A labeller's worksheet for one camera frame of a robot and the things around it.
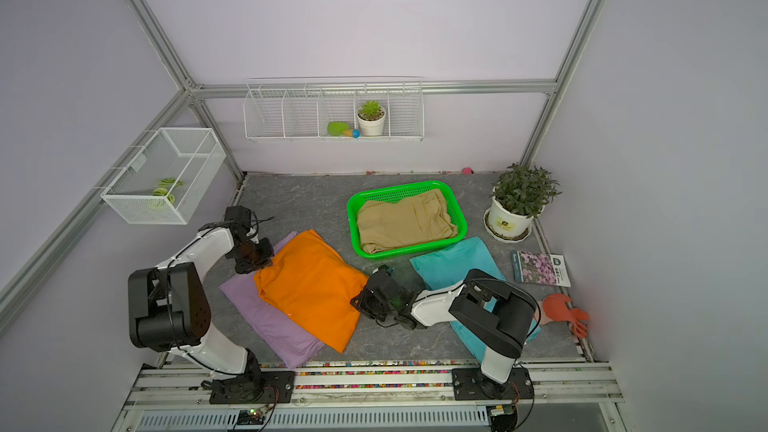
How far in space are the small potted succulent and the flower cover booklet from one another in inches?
24.4

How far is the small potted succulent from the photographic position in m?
0.91

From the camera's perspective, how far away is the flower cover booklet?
931 mm
